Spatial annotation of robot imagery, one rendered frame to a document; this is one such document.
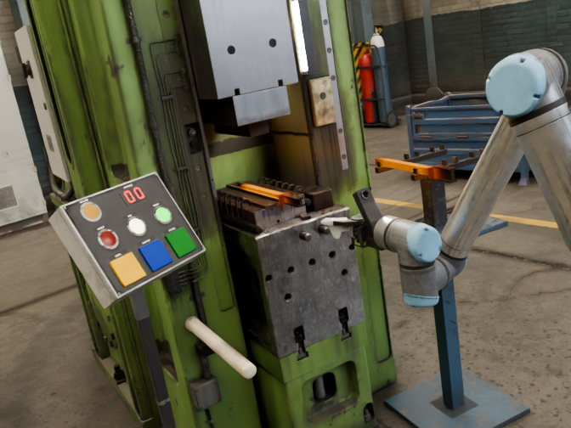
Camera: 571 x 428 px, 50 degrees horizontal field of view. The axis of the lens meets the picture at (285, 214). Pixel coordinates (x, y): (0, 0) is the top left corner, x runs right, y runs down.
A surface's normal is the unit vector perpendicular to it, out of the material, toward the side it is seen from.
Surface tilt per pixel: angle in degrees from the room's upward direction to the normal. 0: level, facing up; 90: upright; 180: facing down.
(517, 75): 83
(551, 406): 0
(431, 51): 90
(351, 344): 90
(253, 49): 90
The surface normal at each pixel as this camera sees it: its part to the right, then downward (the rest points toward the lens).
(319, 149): 0.50, 0.16
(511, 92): -0.69, 0.19
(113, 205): 0.62, -0.45
